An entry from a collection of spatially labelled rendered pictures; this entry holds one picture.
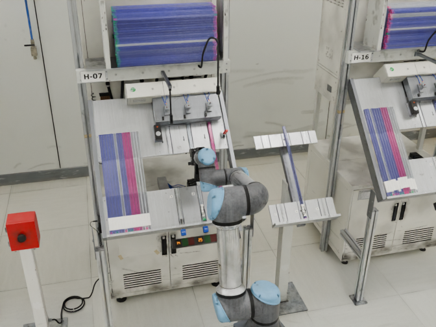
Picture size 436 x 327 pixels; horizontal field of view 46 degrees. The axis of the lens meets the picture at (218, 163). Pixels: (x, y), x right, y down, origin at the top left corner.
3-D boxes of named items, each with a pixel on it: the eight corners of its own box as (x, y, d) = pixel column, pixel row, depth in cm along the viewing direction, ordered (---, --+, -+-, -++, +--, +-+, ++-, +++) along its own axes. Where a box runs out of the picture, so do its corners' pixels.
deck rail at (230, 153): (243, 221, 260) (246, 218, 255) (239, 221, 260) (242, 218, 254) (219, 94, 281) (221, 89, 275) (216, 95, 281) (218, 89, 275)
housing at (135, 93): (217, 102, 280) (221, 90, 267) (126, 109, 270) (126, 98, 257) (214, 89, 283) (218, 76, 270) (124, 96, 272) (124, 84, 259)
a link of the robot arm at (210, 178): (226, 189, 228) (224, 165, 228) (202, 192, 225) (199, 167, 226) (223, 189, 235) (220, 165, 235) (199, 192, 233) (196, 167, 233)
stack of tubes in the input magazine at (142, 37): (217, 60, 262) (218, 6, 249) (116, 67, 251) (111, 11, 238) (211, 54, 272) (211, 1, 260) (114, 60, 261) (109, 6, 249)
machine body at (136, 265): (228, 288, 315) (229, 202, 286) (111, 307, 300) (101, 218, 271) (204, 228, 371) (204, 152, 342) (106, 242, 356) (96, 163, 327)
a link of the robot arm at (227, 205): (255, 324, 199) (250, 189, 187) (217, 330, 196) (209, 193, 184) (247, 309, 210) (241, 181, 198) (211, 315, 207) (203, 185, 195)
